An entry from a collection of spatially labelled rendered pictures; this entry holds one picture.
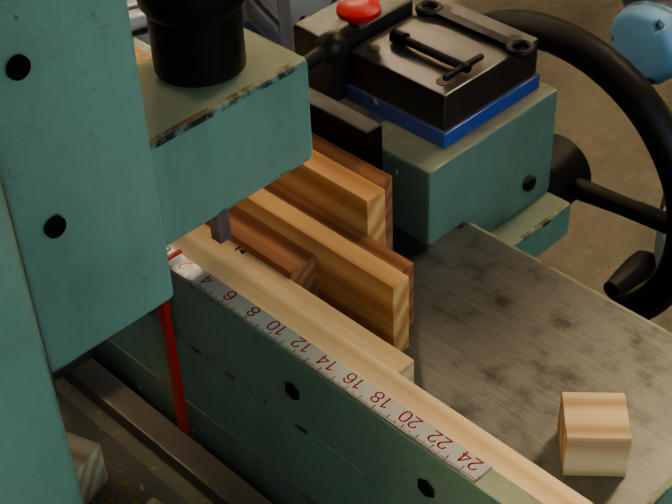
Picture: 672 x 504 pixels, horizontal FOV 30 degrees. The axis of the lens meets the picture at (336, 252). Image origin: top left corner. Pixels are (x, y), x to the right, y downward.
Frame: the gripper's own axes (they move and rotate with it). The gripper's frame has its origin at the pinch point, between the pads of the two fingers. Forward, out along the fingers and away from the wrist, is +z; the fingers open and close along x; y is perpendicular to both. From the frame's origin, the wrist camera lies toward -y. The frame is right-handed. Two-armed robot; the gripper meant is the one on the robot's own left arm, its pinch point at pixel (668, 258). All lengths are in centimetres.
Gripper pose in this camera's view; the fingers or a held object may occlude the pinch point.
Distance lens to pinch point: 110.7
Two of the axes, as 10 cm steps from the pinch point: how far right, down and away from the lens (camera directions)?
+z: -5.9, 7.9, -1.3
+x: -7.1, -4.3, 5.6
